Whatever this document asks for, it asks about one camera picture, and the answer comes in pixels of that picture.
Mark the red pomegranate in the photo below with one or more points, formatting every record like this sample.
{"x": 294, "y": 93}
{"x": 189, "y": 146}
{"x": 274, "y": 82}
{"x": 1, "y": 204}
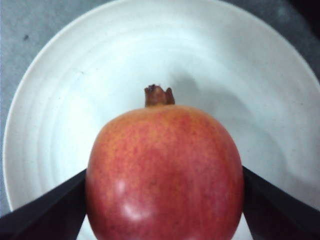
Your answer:
{"x": 164, "y": 172}

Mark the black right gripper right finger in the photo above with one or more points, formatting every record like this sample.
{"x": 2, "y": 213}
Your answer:
{"x": 272, "y": 213}

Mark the white plate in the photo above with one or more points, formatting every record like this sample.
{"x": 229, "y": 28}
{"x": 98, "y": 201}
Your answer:
{"x": 221, "y": 57}

